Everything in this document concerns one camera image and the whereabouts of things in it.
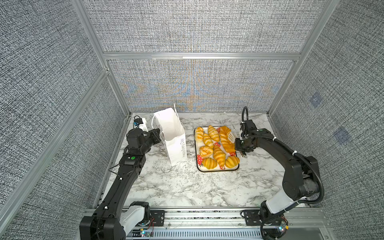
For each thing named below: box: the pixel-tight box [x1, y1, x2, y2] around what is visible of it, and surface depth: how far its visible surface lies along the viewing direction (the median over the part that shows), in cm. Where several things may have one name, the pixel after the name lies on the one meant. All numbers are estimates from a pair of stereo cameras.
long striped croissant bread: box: [213, 145, 226, 167], surface depth 94 cm
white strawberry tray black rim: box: [194, 126, 240, 173], surface depth 96 cm
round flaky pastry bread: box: [199, 146, 214, 158], surface depth 95 cm
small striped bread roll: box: [203, 133, 214, 148], surface depth 102 cm
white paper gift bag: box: [151, 104, 188, 166], surface depth 83 cm
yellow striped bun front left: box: [202, 157, 218, 170], surface depth 90 cm
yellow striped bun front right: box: [225, 155, 240, 169], surface depth 91 cm
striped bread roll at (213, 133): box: [208, 125, 220, 142], surface depth 104 cm
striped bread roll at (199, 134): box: [195, 127, 204, 142], surface depth 102 cm
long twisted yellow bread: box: [219, 126, 235, 153], surface depth 102 cm
